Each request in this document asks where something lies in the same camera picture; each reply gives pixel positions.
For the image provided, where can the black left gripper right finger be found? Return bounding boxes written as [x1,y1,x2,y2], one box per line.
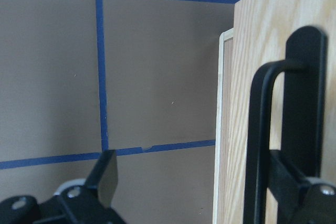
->
[268,150,335,223]

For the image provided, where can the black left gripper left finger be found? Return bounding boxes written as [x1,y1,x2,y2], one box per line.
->
[1,150,125,223]

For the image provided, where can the wooden drawer front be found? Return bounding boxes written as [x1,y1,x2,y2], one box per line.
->
[217,0,335,223]

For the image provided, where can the black drawer handle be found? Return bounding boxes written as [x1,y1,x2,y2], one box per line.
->
[243,26,328,223]

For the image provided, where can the wooden drawer cabinet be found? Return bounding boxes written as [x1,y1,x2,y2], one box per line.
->
[212,28,234,223]

